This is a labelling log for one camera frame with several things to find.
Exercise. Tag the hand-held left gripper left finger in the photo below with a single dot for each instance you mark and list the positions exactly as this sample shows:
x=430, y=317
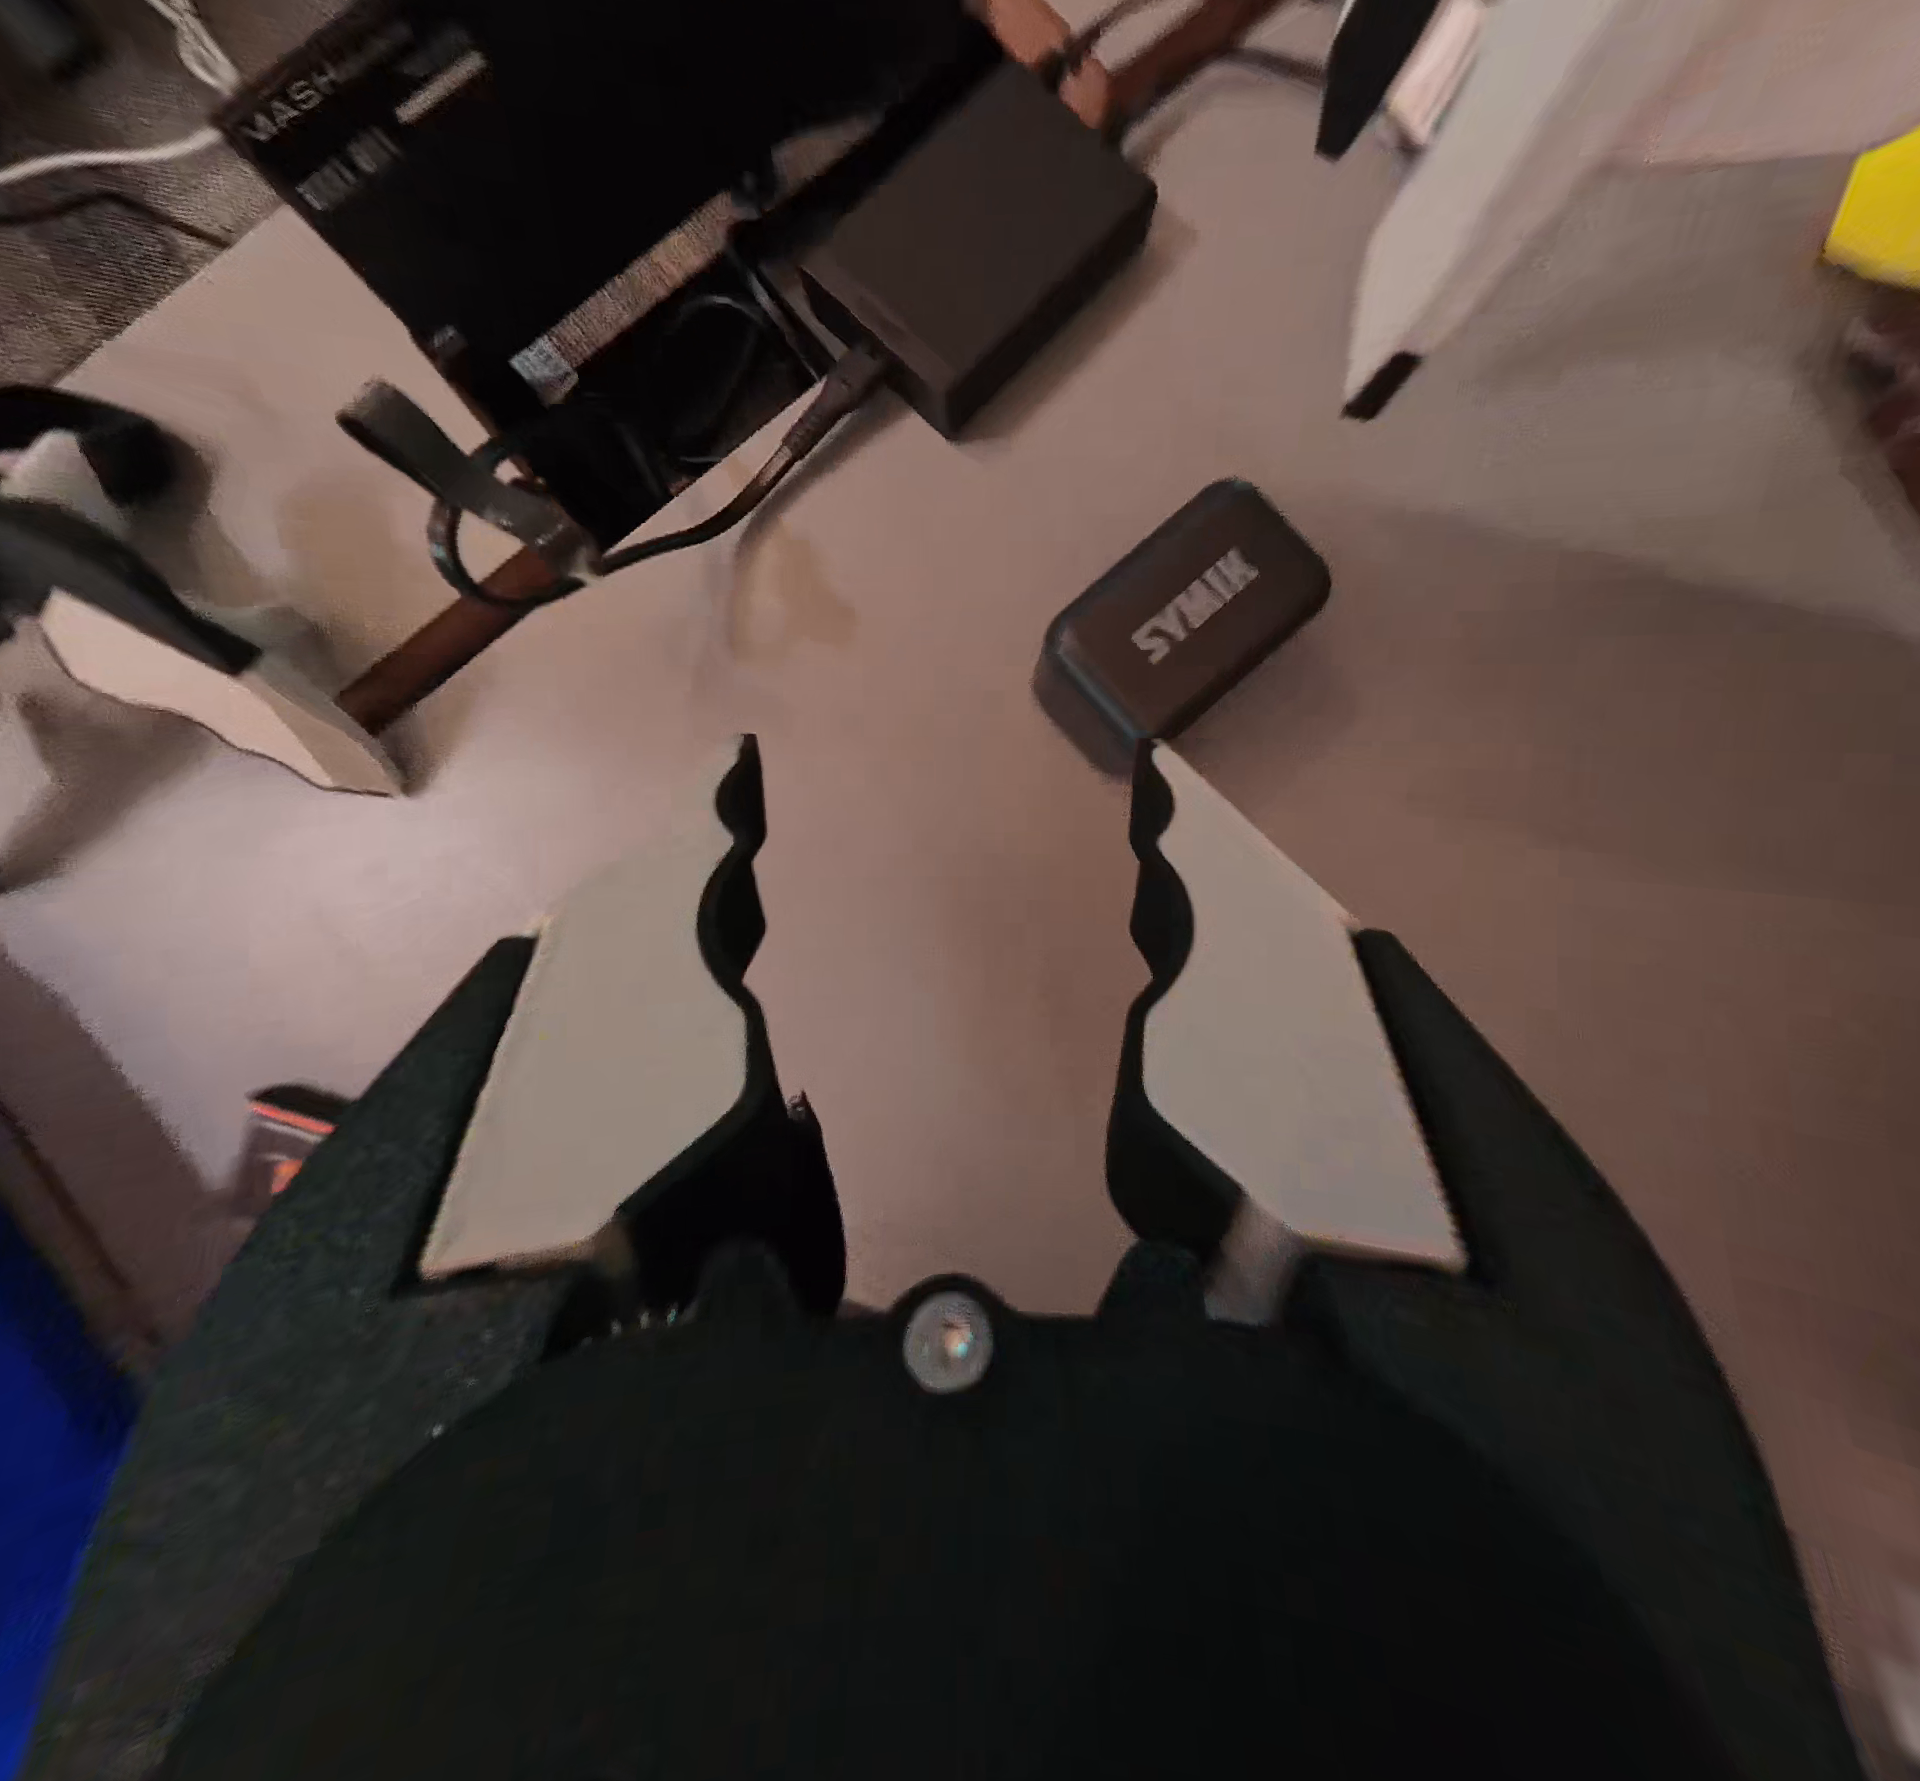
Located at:
x=600, y=1061

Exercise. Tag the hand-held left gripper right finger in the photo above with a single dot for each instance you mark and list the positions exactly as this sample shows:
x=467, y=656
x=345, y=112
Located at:
x=1274, y=1061

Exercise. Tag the small black case white print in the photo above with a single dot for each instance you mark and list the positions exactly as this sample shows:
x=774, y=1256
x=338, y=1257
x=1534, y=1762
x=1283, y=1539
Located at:
x=1185, y=611

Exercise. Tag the grey desk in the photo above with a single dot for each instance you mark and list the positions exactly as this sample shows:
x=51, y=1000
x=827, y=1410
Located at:
x=1576, y=791

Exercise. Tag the small black box orange label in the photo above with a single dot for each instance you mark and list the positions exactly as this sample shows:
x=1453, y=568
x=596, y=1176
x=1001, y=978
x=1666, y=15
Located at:
x=292, y=1136

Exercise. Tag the yellow box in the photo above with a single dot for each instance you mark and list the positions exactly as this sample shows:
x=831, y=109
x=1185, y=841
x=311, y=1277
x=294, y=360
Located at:
x=1884, y=214

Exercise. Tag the black power adapter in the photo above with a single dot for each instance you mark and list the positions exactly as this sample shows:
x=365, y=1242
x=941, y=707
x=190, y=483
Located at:
x=977, y=235

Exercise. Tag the blue bin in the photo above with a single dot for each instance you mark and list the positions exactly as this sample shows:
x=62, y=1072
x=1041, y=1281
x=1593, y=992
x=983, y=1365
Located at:
x=46, y=1437

